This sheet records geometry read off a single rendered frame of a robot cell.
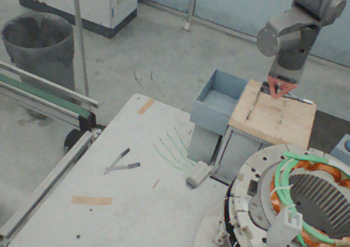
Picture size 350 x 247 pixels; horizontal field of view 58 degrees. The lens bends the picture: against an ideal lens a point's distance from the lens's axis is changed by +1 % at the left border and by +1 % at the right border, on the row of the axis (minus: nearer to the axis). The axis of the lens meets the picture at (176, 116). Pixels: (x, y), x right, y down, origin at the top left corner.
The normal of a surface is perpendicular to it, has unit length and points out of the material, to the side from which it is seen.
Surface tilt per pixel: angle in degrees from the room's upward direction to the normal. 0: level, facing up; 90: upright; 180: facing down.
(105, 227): 0
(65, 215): 0
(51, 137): 0
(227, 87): 90
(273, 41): 93
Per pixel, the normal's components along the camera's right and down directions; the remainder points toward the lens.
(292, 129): 0.12, -0.68
